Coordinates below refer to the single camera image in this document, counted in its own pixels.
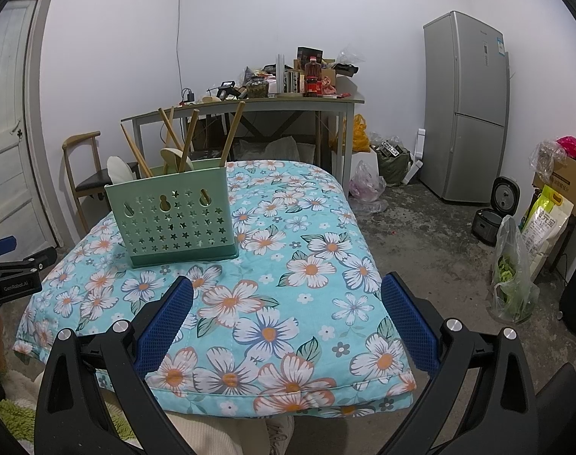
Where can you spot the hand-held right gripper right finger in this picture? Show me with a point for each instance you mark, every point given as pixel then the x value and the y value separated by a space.
pixel 409 327

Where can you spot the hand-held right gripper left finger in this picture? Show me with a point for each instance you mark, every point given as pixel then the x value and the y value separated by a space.
pixel 164 327

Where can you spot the green perforated utensil holder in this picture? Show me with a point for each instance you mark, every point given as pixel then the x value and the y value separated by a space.
pixel 174 218

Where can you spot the white spoon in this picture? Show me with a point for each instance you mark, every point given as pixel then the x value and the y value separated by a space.
pixel 119 168

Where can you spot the beige spoon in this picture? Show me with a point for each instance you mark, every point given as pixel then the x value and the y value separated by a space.
pixel 174 157

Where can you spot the wooden chair with black seat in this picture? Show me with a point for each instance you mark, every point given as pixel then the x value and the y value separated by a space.
pixel 86 182

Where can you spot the plastic bag of vegetables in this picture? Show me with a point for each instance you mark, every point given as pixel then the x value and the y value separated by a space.
pixel 511 275

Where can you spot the person's beige trousers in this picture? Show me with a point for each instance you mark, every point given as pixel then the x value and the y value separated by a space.
pixel 207 433

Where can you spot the white panelled door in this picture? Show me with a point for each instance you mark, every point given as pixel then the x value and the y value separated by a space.
pixel 8 128

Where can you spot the black rice cooker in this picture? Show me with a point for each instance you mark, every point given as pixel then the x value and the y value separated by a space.
pixel 489 222

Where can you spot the green shaggy rug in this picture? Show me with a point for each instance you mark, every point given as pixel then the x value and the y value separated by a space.
pixel 3 419

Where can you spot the floral turquoise blanket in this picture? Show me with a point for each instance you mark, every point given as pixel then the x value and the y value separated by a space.
pixel 292 256

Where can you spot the pink plastic bag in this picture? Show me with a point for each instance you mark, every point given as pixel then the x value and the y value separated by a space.
pixel 366 185

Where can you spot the person's white shoe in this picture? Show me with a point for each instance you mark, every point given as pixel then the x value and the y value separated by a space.
pixel 278 431

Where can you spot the green bag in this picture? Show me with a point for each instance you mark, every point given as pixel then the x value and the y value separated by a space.
pixel 394 163

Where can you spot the yellow and white rice sack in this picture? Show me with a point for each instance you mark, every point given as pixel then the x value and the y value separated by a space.
pixel 546 232

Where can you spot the white slim appliance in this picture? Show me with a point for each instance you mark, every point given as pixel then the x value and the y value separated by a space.
pixel 417 156

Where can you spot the white box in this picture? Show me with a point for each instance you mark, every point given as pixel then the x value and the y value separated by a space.
pixel 364 159

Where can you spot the yellow bag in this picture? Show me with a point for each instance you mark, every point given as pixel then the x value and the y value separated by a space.
pixel 361 135

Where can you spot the grey sack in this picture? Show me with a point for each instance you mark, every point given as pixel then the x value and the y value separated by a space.
pixel 269 144

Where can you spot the cardboard box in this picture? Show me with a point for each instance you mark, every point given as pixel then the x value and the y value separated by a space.
pixel 565 177

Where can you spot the crumpled clear plastic bag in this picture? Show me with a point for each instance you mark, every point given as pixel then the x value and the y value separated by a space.
pixel 544 154

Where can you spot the black charger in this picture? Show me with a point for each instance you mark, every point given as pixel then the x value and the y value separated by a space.
pixel 188 95

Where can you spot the silver refrigerator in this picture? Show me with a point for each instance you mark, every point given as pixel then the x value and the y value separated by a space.
pixel 463 104

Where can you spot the black handheld device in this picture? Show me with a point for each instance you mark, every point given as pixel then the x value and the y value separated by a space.
pixel 226 89

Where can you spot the long grey desk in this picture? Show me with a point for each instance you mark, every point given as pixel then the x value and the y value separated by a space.
pixel 292 103

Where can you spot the red packet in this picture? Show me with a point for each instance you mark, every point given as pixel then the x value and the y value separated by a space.
pixel 327 86

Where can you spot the glass jar with dark contents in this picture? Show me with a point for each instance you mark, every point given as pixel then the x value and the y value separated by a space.
pixel 257 86

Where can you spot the red label oil bottle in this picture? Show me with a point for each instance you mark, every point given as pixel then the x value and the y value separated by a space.
pixel 313 78

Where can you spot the small wooden rack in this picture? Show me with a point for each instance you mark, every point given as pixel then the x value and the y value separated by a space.
pixel 292 80

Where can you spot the tall clear tubes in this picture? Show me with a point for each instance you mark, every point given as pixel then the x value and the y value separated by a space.
pixel 281 73

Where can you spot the dark box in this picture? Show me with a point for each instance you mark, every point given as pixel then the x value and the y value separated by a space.
pixel 309 53

